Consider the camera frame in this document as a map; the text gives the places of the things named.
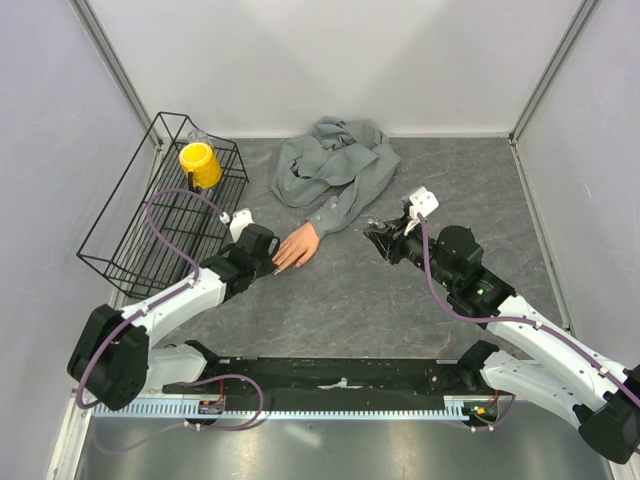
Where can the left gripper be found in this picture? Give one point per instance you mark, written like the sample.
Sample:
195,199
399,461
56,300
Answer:
268,266

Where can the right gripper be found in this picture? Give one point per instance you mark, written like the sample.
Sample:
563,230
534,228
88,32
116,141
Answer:
391,247

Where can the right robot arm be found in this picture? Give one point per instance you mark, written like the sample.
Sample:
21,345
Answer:
596,395

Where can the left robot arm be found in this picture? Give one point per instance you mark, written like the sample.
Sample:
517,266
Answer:
115,358

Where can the mannequin hand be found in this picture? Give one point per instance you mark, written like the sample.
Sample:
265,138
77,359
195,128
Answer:
297,248

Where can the grey shirt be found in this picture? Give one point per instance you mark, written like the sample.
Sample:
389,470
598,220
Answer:
355,156

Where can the yellow cup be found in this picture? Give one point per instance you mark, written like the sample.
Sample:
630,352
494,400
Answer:
200,166

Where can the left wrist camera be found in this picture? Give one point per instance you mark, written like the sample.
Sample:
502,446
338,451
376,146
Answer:
237,222

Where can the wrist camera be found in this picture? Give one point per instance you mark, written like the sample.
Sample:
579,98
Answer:
418,204
237,222

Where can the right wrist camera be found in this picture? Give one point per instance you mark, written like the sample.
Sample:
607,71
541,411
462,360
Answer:
418,204

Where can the black wire basket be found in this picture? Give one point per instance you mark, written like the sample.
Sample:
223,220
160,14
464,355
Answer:
149,204

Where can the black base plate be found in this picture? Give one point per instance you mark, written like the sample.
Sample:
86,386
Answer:
354,384

